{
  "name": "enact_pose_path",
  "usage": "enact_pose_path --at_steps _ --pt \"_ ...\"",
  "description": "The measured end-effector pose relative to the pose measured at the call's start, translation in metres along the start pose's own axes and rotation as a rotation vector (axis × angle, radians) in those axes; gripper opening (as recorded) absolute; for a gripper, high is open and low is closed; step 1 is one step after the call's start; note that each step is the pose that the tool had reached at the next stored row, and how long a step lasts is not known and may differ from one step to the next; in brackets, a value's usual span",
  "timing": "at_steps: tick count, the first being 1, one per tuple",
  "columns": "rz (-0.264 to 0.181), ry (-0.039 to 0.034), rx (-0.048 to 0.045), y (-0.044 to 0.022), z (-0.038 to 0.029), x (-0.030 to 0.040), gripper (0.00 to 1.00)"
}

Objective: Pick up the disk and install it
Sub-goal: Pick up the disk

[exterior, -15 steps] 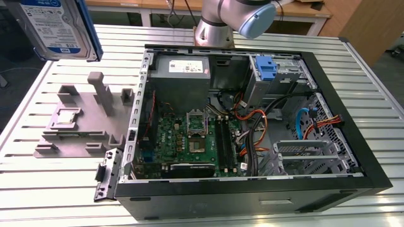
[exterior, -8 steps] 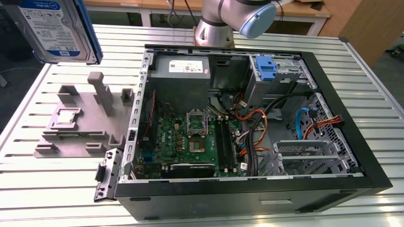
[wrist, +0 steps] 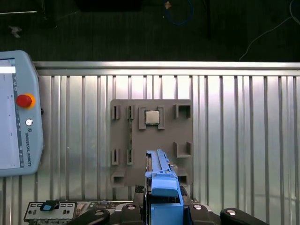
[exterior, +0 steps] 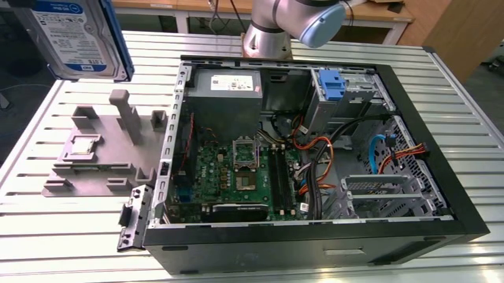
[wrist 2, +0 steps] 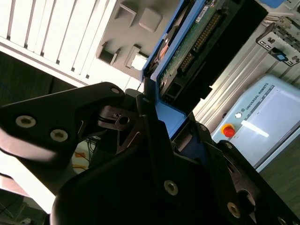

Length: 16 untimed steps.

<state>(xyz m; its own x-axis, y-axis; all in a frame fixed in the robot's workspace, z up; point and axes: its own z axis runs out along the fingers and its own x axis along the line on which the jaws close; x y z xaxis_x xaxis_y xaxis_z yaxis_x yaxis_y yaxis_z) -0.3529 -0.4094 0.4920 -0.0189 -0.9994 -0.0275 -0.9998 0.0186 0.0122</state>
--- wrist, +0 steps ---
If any silver CPU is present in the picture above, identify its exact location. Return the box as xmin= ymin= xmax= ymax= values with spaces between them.
xmin=144 ymin=109 xmax=160 ymax=125

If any white floor cable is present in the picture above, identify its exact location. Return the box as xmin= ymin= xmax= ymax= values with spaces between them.
xmin=239 ymin=0 xmax=300 ymax=62

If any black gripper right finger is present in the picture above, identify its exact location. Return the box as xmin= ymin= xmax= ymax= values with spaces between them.
xmin=179 ymin=184 xmax=270 ymax=225

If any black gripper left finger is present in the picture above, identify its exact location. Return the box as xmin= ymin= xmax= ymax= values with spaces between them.
xmin=67 ymin=184 xmax=145 ymax=225

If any pale blue teach pendant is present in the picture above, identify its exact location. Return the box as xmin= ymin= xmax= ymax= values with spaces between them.
xmin=0 ymin=50 xmax=44 ymax=178

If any hard disk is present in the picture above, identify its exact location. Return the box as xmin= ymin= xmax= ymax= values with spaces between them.
xmin=143 ymin=149 xmax=185 ymax=225

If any green RAM stick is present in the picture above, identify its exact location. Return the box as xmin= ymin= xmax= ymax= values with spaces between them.
xmin=127 ymin=106 xmax=132 ymax=165

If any grey parts rack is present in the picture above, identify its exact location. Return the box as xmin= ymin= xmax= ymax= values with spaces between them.
xmin=110 ymin=99 xmax=194 ymax=189

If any blue cable loop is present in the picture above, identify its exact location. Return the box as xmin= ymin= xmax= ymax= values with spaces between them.
xmin=164 ymin=0 xmax=194 ymax=26

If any grey card retention bracket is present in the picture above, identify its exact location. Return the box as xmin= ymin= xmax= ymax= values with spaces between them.
xmin=23 ymin=200 xmax=78 ymax=223

